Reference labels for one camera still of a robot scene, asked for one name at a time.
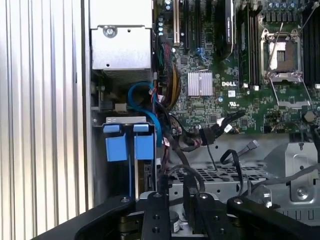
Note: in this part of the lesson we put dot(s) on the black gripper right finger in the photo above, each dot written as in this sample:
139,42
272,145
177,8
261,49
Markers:
210,220

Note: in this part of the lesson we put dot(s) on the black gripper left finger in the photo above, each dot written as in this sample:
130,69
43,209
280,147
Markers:
156,220

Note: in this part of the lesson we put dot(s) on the hard disk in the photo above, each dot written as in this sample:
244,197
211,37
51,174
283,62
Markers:
116,147

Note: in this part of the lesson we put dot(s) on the grey metal disk bay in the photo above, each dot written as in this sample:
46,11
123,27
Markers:
120,120

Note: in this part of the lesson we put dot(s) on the black open PC case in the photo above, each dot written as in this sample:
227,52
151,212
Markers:
225,155

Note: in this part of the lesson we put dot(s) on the green motherboard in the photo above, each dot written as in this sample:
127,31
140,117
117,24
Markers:
250,110

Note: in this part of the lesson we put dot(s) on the silver ribbed heat sink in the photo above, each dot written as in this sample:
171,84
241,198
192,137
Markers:
200,83

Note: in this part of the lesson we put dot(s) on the metal socket cover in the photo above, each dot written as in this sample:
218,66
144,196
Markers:
293,104

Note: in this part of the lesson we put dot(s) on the silver power supply unit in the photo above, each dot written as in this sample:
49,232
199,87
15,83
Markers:
120,55

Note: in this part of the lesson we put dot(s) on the green RAM stick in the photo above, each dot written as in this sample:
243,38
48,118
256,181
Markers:
243,50

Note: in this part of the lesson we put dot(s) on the CPU socket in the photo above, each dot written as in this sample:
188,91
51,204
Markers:
287,57

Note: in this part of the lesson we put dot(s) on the thin metal locking lever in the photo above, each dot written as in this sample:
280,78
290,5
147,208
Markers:
275,50
311,15

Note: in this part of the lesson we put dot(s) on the black graphics card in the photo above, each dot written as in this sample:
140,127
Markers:
228,30

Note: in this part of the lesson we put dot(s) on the silver metal bracket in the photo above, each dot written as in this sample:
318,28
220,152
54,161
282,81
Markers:
302,175

